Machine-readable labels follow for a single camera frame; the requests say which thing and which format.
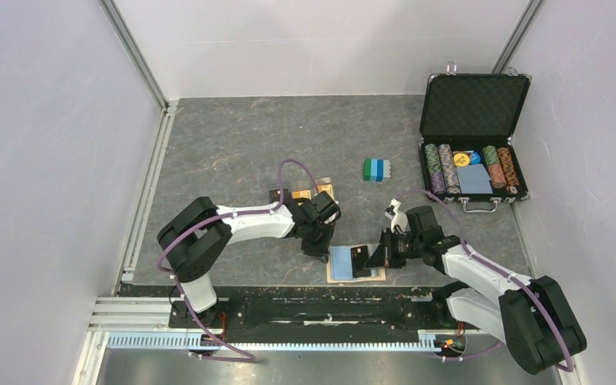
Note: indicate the green blue grey block stack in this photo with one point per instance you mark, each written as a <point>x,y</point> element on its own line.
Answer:
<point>376,170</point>

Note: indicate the cream leather card holder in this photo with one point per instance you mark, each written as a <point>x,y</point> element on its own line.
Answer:
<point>346,264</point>

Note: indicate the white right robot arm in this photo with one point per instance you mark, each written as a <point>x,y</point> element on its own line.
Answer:
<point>530,316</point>

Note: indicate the yellow dealer chip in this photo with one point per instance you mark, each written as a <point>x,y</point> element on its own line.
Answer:
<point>461,159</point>

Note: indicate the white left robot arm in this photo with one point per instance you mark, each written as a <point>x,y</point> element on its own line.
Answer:
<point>193,241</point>

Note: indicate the black credit card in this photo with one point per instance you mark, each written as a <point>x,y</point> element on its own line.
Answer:
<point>359,255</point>

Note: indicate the blue playing card deck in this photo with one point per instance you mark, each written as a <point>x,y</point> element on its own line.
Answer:
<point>474,179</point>

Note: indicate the gold credit card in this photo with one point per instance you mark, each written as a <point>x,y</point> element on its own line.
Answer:
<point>302,194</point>
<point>326,188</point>

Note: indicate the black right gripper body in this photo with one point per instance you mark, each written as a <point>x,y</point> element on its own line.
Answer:
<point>401,247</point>

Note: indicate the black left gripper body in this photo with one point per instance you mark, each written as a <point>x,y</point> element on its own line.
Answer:
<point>316,244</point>

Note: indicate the black poker chip case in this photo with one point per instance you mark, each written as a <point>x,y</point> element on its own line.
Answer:
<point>469,112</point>

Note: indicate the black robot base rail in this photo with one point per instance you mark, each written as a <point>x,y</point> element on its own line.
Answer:
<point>331,314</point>

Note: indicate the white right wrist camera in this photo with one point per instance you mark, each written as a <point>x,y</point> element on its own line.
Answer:
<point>398,218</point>

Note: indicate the clear acrylic card stand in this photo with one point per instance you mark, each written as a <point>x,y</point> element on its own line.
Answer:
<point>301,185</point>

